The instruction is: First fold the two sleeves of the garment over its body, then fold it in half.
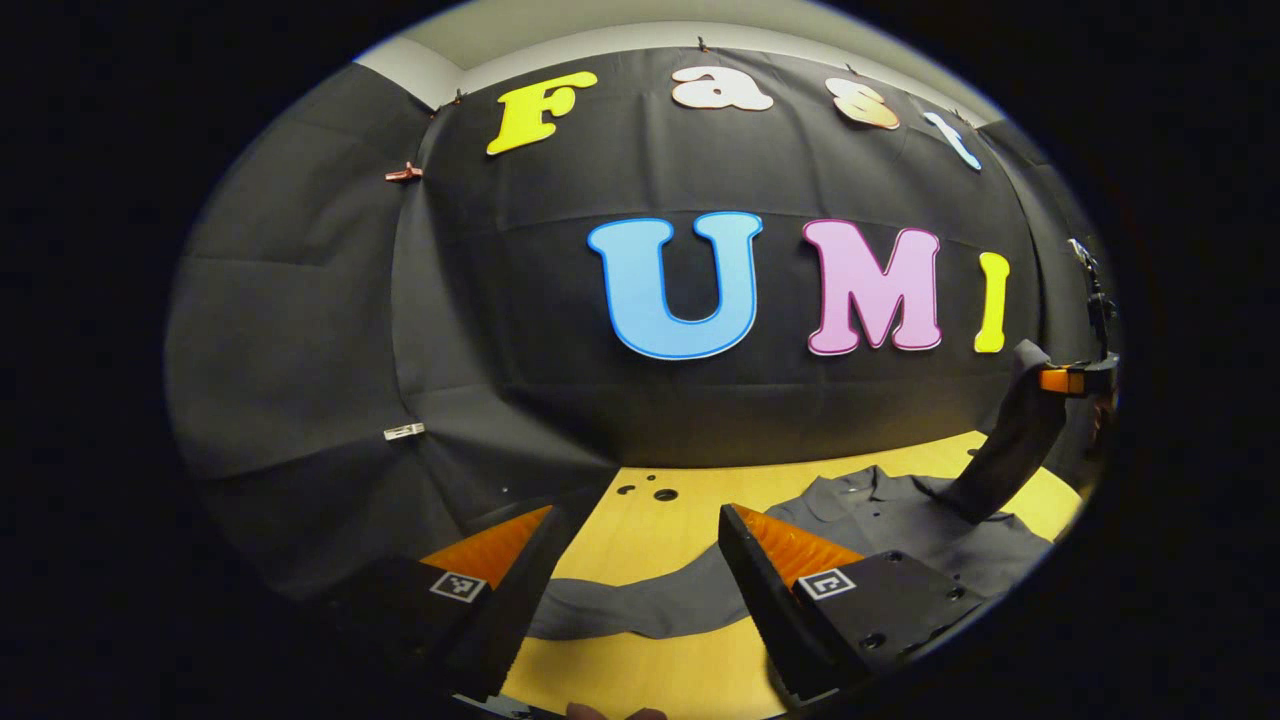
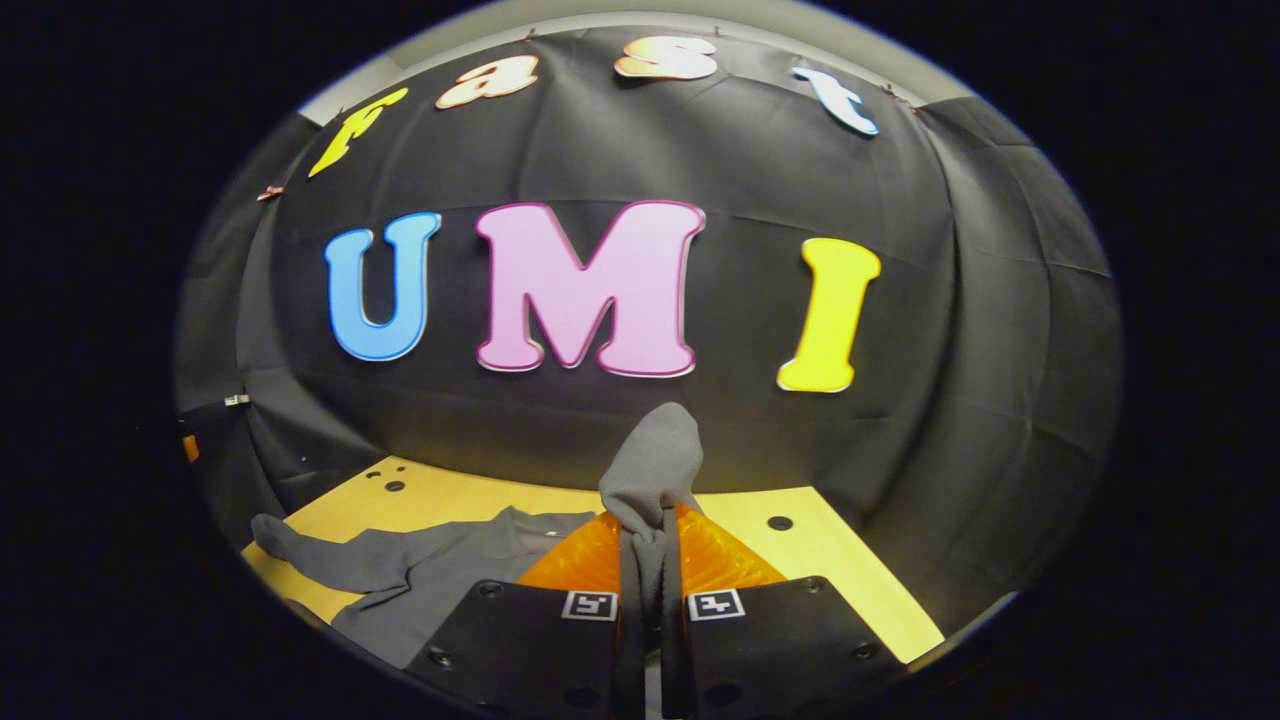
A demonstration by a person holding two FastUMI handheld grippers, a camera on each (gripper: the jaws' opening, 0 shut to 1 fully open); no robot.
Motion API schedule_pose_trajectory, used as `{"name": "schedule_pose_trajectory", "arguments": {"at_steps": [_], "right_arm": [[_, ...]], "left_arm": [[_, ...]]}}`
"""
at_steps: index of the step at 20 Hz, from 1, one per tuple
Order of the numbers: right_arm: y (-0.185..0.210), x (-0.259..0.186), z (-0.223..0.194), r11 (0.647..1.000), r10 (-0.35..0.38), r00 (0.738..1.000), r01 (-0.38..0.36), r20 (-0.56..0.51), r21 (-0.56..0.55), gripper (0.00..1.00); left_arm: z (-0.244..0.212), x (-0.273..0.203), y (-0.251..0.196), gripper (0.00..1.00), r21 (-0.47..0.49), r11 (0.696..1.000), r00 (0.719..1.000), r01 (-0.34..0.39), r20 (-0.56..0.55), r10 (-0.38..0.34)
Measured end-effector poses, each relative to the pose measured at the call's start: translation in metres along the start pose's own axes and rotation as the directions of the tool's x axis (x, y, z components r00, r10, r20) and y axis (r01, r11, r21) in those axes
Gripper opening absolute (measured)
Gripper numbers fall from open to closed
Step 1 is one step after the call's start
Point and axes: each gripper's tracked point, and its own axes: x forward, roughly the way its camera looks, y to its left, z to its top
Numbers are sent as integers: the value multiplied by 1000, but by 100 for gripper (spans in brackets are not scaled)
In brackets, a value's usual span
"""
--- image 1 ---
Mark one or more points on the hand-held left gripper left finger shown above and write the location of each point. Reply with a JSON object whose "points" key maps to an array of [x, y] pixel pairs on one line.
{"points": [[520, 620]]}

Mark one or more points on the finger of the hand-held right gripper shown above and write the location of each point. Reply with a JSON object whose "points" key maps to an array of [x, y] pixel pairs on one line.
{"points": [[1075, 380]]}

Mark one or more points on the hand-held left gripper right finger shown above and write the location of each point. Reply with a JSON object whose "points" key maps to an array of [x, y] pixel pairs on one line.
{"points": [[765, 610]]}

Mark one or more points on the grey button shirt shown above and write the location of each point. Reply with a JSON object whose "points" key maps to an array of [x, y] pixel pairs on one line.
{"points": [[880, 520]]}

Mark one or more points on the white cloth clip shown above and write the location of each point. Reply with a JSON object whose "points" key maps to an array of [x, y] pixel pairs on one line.
{"points": [[403, 431]]}

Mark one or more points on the black backdrop cloth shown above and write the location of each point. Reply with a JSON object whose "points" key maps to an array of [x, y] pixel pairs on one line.
{"points": [[500, 300]]}

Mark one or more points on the copper cloth clip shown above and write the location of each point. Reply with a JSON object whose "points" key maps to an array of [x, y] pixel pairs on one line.
{"points": [[404, 173]]}

